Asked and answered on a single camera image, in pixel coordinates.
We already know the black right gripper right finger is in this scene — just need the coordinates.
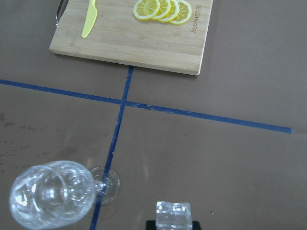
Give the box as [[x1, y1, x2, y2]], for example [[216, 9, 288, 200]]
[[192, 221, 201, 230]]

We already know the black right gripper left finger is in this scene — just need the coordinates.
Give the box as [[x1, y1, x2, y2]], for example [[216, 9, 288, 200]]
[[145, 220, 157, 230]]

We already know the single clear ice cube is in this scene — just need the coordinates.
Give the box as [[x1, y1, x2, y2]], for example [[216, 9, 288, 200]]
[[155, 201, 192, 230]]

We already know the clear wine glass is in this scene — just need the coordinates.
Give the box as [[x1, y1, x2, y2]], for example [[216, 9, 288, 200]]
[[9, 161, 120, 230]]

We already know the bamboo cutting board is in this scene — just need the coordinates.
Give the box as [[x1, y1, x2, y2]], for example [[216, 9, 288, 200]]
[[49, 0, 213, 76]]

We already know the lemon slice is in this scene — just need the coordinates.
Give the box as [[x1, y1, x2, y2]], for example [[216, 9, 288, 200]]
[[151, 0, 171, 20], [133, 0, 160, 20], [169, 0, 192, 25], [158, 0, 179, 23]]

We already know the yellow plastic knife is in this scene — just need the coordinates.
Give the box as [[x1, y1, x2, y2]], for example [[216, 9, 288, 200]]
[[82, 0, 98, 38]]

